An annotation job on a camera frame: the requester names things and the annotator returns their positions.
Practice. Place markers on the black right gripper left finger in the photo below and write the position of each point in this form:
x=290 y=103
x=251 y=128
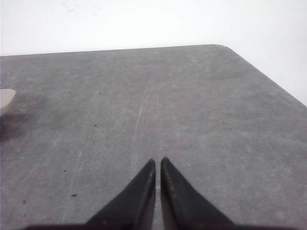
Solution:
x=132 y=208

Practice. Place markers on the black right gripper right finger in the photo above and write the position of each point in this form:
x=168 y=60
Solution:
x=189 y=210

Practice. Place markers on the steel pot with grey handles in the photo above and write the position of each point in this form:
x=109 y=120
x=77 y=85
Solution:
x=6 y=99

